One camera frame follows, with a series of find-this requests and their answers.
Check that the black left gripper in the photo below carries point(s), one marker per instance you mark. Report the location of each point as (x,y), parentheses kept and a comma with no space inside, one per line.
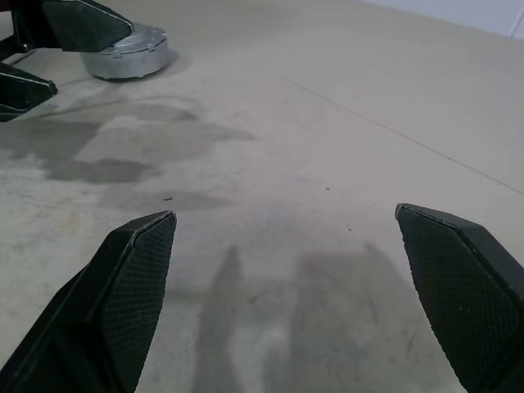
(28,24)

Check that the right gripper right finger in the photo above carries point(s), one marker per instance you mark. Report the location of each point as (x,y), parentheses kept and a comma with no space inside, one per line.
(466,294)

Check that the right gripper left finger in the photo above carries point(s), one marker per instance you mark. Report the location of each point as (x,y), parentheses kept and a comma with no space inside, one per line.
(94,319)

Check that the silver round motor lid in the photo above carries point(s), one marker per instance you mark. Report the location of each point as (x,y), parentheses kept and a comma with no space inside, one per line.
(131,63)

